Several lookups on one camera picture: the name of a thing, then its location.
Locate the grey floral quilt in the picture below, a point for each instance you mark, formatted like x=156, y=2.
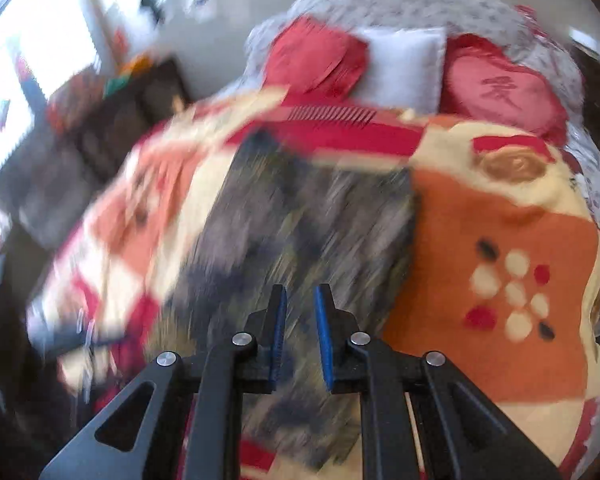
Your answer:
x=405, y=5

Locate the printed rose blanket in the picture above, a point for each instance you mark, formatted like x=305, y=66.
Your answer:
x=505, y=220

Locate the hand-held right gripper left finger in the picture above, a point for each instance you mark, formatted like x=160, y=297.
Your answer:
x=275, y=340

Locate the dark wooden nightstand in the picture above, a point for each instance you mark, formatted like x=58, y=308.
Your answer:
x=130, y=125

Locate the bright window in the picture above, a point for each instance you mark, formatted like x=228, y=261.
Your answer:
x=25, y=90

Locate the red frilled pillow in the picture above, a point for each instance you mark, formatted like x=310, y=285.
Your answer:
x=315, y=60

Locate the orange and green object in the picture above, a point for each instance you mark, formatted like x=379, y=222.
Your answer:
x=130, y=72

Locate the red heart pillow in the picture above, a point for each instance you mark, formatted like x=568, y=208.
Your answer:
x=500, y=90

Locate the white pillow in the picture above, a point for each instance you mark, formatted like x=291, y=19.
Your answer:
x=405, y=70

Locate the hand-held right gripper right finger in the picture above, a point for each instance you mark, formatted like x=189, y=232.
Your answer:
x=325, y=340

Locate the navy gold floral shirt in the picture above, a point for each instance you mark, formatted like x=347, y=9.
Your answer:
x=305, y=220

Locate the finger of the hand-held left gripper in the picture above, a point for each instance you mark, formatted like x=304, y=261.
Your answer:
x=105, y=342

